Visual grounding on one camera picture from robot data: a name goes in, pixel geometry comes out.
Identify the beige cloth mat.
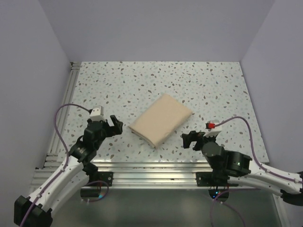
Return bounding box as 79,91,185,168
128,94,193,148

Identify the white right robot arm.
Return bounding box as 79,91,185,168
182,131,303,206

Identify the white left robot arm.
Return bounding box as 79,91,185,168
14,115,123,227

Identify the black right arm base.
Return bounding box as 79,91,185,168
196,172,229,199

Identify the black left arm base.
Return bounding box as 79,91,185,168
80,163,114,202

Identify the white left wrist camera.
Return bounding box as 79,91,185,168
89,106,105,122

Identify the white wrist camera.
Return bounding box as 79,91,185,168
89,106,105,122
204,120,222,137

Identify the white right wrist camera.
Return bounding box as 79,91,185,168
204,120,222,137

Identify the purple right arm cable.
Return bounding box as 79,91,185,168
210,116,303,227

